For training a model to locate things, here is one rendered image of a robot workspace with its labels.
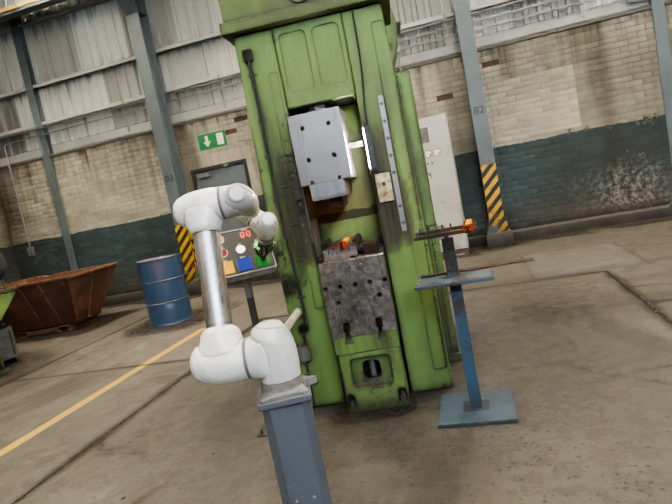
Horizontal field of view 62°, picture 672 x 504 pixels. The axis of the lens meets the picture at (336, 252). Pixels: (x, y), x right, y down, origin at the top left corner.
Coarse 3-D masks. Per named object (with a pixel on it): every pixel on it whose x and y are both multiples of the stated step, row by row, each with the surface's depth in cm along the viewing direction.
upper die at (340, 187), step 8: (320, 184) 316; (328, 184) 316; (336, 184) 315; (344, 184) 315; (312, 192) 317; (320, 192) 317; (328, 192) 316; (336, 192) 316; (344, 192) 315; (312, 200) 318
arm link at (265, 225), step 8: (264, 216) 268; (272, 216) 269; (248, 224) 275; (256, 224) 271; (264, 224) 267; (272, 224) 268; (256, 232) 275; (264, 232) 271; (272, 232) 272; (264, 240) 279
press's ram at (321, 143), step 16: (320, 112) 311; (336, 112) 310; (304, 128) 313; (320, 128) 312; (336, 128) 311; (304, 144) 314; (320, 144) 313; (336, 144) 312; (352, 144) 330; (304, 160) 315; (320, 160) 314; (336, 160) 313; (352, 160) 339; (304, 176) 316; (320, 176) 315; (336, 176) 314; (352, 176) 318
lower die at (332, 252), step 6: (348, 240) 333; (354, 240) 334; (330, 246) 338; (336, 246) 321; (348, 246) 319; (354, 246) 319; (324, 252) 321; (330, 252) 320; (336, 252) 320; (342, 252) 320; (348, 252) 319; (354, 252) 319; (324, 258) 321; (330, 258) 321; (336, 258) 321; (342, 258) 320
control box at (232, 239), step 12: (228, 240) 311; (240, 240) 312; (252, 240) 314; (228, 252) 308; (252, 252) 310; (252, 264) 307; (276, 264) 310; (228, 276) 301; (240, 276) 305; (252, 276) 311
